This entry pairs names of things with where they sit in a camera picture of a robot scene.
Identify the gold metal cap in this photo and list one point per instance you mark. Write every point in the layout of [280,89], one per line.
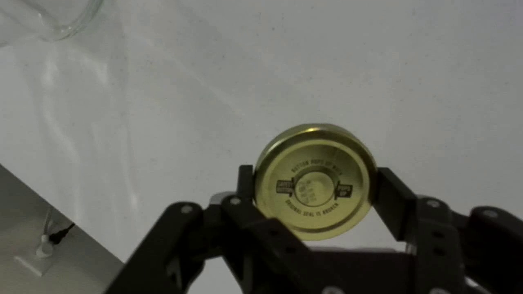
[316,179]

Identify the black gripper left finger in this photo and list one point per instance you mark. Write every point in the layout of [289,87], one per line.
[261,254]

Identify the white cable connector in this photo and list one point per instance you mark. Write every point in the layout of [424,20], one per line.
[42,257]

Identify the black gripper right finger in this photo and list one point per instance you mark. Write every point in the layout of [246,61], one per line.
[454,254]

